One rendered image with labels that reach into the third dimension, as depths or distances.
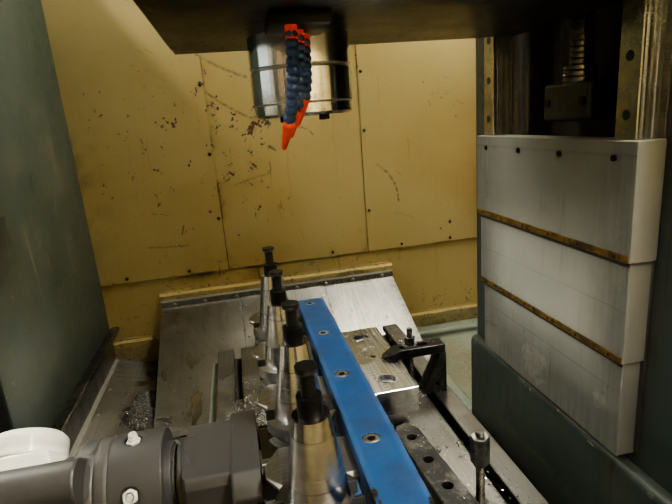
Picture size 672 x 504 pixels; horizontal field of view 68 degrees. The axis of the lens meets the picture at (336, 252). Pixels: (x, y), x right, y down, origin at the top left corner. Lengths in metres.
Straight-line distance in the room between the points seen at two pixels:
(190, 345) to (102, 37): 1.05
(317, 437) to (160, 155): 1.60
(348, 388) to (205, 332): 1.37
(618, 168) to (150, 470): 0.72
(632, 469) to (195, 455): 0.76
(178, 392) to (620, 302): 1.28
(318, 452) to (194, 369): 1.42
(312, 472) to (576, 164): 0.71
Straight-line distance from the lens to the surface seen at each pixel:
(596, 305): 0.94
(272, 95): 0.79
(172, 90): 1.86
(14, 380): 1.31
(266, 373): 0.55
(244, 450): 0.47
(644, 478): 1.02
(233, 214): 1.88
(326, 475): 0.35
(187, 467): 0.47
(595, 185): 0.89
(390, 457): 0.41
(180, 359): 1.78
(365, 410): 0.47
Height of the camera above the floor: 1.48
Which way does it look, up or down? 15 degrees down
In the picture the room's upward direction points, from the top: 5 degrees counter-clockwise
